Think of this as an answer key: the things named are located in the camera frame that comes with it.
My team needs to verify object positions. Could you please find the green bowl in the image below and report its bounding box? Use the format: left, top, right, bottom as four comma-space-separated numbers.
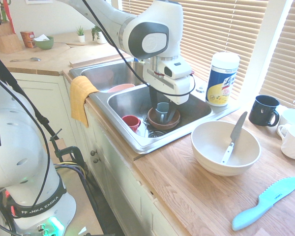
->
33, 36, 55, 50

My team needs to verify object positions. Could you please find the yellow dish towel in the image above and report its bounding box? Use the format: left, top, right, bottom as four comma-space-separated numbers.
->
69, 75, 100, 128

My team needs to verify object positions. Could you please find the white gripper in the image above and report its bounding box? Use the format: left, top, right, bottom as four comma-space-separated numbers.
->
143, 60, 191, 123

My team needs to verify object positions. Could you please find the red-handled utensil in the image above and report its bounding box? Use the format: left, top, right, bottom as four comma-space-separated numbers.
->
2, 0, 16, 34

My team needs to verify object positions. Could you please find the black mug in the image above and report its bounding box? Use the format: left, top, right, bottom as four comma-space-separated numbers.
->
248, 95, 281, 127

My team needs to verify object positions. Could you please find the white ribbed mug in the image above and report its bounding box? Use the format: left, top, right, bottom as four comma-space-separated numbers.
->
277, 124, 295, 161

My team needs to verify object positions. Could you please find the black metal clamp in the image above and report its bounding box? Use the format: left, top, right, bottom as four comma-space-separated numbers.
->
50, 127, 86, 173

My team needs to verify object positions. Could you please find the blue-grey mug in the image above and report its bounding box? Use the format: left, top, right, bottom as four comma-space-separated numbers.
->
155, 102, 172, 123

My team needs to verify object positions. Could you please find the cream kitchen cabinet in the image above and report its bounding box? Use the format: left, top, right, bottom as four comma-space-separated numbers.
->
12, 72, 190, 236

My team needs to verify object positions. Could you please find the coloured wire bundle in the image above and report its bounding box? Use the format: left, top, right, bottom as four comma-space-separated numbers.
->
54, 161, 87, 179

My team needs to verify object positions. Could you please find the wooden knife block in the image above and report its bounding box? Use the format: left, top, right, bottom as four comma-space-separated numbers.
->
0, 21, 24, 54

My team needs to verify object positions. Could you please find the white plain cup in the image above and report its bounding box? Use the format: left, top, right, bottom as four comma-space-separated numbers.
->
278, 109, 295, 128

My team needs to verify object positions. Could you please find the small spiky potted plant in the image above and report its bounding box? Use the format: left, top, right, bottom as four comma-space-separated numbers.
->
75, 26, 86, 43

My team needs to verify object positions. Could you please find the red cup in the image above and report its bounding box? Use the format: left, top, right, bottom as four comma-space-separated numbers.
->
121, 115, 141, 132

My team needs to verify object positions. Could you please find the orange cardboard box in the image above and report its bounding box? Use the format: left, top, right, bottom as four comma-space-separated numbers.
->
20, 31, 36, 48

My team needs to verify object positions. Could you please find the disinfecting wipes canister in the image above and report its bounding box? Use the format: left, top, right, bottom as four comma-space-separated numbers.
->
206, 52, 241, 107

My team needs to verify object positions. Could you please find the stainless steel double sink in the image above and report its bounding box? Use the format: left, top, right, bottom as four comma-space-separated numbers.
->
68, 58, 240, 154

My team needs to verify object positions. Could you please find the wide beige window blind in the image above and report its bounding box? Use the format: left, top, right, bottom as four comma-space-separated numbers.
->
121, 0, 270, 99

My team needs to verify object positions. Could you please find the pink plate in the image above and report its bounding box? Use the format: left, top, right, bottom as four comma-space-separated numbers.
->
107, 84, 136, 93

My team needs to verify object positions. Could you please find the white-handled table knife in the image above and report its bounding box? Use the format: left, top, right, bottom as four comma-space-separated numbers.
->
221, 111, 248, 165

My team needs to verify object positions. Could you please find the narrow beige window blind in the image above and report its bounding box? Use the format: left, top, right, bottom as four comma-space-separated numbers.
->
259, 0, 295, 110

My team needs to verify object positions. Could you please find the teal plastic serrated knife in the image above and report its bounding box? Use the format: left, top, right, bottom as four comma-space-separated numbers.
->
232, 176, 295, 231

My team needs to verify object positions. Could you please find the cream ceramic bowl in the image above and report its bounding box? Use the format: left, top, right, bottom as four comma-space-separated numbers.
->
191, 120, 262, 177

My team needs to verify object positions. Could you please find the metal spoon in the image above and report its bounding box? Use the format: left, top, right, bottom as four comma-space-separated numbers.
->
9, 57, 42, 62

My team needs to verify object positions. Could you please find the metal sink drain strainer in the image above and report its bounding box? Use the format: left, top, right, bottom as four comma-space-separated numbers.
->
147, 129, 167, 139

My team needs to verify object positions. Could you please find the trailing potted plant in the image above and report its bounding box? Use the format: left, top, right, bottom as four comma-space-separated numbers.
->
91, 25, 108, 45

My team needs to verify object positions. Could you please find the brown bowl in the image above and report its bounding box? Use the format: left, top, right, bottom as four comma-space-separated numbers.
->
147, 107, 181, 130

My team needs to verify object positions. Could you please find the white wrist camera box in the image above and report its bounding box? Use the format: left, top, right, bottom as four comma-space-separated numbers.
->
162, 60, 194, 80

